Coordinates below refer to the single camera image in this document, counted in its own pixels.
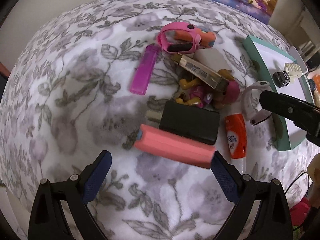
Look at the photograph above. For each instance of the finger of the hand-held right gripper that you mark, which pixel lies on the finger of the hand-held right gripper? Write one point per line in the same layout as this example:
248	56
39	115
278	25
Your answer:
287	107
313	137

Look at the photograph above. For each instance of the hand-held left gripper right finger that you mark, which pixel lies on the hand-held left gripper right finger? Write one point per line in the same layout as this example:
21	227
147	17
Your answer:
225	177

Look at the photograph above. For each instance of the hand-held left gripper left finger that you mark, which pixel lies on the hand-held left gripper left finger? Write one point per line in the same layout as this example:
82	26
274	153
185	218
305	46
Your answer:
96	180

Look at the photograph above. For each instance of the white watch band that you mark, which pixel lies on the white watch band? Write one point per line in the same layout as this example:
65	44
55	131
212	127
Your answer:
246	100

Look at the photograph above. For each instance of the orange glue tube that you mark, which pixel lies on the orange glue tube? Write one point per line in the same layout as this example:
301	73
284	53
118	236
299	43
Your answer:
236	135

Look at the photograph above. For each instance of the pink toy dog figure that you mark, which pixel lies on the pink toy dog figure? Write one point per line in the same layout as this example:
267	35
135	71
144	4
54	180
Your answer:
232	91

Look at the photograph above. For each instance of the pink rectangular box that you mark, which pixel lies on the pink rectangular box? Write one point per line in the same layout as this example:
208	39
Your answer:
175	146

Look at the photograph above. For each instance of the teal tray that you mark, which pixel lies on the teal tray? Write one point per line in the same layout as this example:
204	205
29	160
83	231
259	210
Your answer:
265	52

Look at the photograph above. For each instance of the black power adapter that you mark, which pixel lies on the black power adapter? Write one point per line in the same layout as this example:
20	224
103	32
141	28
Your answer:
190	120

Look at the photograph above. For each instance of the grey white block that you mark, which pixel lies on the grey white block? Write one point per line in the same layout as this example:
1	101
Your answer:
212	57

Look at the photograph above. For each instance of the purple highlighter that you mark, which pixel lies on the purple highlighter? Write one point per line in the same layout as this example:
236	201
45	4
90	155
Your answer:
143	75

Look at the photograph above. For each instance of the black toy car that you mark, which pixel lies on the black toy car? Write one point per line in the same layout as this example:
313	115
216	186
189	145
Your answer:
281	78

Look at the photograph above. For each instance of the beige soft object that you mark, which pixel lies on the beige soft object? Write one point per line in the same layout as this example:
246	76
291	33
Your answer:
314	172

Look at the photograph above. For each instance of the cream plastic comb piece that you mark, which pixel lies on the cream plastic comb piece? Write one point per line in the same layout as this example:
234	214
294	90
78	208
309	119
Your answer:
295	70

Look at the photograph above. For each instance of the white plastic strip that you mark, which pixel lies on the white plastic strip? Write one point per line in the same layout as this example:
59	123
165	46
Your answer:
297	57

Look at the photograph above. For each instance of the red cloth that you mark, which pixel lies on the red cloth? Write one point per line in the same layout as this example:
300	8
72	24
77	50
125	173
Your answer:
301	211

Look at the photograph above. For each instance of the gold patterned box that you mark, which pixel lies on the gold patterned box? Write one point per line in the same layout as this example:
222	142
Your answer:
200	71

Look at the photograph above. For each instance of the grey floral blanket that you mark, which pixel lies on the grey floral blanket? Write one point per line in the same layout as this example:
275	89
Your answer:
75	80

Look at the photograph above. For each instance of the orange and blue toy phone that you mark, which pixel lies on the orange and blue toy phone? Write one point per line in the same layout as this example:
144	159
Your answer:
207	38

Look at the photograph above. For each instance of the brown wooden board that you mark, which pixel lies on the brown wooden board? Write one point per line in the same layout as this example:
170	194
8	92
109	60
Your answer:
3	70

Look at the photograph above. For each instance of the pink smartwatch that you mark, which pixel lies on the pink smartwatch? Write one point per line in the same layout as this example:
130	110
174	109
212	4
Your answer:
162	33

